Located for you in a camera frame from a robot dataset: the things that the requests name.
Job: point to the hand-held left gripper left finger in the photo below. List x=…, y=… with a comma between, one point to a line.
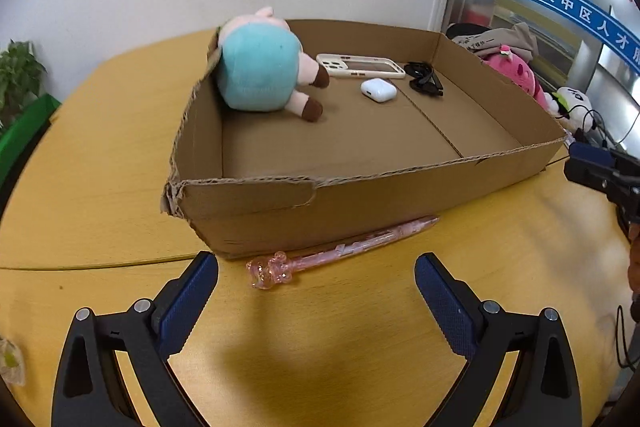
x=192, y=302

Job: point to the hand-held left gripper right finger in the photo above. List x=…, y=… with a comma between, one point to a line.
x=442, y=302

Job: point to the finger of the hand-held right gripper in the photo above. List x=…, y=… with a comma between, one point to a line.
x=587, y=176
x=590, y=154

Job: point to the pink transparent pen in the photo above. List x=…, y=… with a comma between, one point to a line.
x=320, y=257

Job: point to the black sunglasses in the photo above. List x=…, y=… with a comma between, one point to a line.
x=425, y=82

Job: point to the shallow cardboard box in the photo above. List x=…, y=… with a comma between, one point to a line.
x=350, y=147

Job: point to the white earbuds case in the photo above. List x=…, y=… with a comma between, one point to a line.
x=378, y=89

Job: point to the clear white phone case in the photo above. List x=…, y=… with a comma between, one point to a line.
x=360, y=66

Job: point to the person's right hand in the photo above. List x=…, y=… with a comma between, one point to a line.
x=635, y=262

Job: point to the panda plush toy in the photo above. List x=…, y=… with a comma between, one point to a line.
x=567, y=99

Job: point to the glass door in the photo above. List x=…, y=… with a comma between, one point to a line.
x=560, y=57

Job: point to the pink plush toy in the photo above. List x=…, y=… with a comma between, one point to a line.
x=515, y=74

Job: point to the grey-brown jacket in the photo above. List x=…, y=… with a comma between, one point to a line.
x=520, y=37

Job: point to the beige printed cloth bag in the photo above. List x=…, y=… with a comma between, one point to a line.
x=475, y=44

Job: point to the clear plastic wrapper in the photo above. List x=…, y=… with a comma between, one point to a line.
x=10, y=359

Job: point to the green table cloth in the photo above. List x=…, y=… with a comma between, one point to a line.
x=25, y=132

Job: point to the blue and pink pig plush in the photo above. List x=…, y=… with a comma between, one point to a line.
x=255, y=67

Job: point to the large potted green plant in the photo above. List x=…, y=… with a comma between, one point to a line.
x=20, y=72

